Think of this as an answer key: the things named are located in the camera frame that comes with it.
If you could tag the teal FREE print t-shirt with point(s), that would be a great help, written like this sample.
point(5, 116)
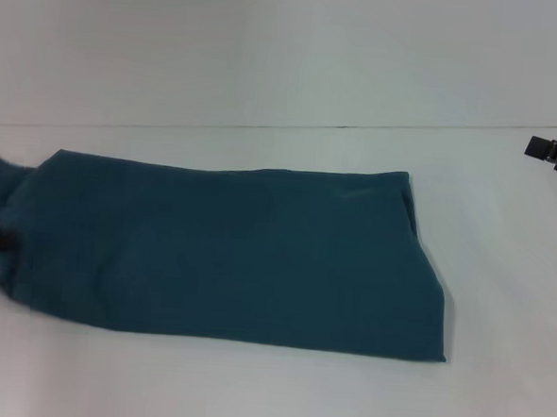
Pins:
point(219, 252)

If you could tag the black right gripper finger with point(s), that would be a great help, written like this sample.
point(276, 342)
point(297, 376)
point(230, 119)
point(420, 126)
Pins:
point(556, 154)

